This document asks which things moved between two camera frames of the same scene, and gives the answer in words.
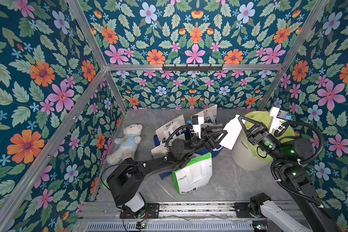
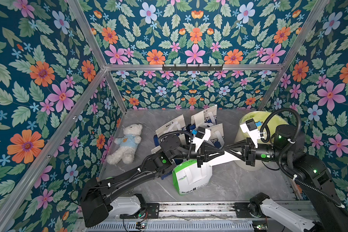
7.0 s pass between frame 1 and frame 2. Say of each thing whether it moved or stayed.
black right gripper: moved
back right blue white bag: stayed
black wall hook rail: stayed
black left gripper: moved
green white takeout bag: stayed
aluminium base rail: stayed
